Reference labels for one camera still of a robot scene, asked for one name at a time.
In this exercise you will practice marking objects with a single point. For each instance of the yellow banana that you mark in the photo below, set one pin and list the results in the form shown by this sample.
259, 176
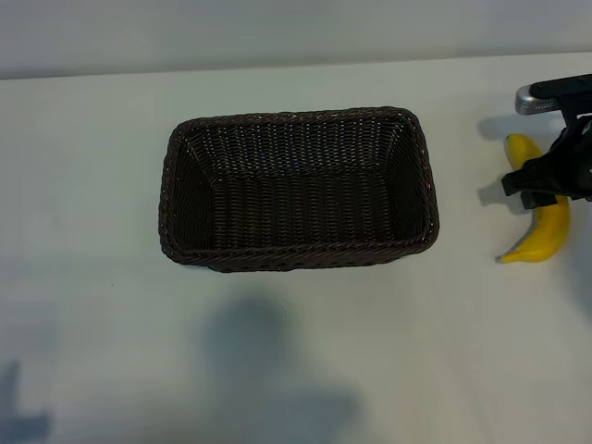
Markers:
550, 231

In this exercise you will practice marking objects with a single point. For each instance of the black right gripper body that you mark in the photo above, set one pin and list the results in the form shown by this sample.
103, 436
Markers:
569, 171

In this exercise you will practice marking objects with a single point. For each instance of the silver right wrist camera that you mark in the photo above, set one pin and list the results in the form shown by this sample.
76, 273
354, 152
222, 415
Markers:
546, 94

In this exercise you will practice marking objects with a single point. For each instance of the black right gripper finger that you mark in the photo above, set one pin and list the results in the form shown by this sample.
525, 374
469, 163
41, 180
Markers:
541, 201

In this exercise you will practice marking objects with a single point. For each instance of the dark brown woven basket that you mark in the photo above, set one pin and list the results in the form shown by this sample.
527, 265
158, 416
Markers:
300, 203

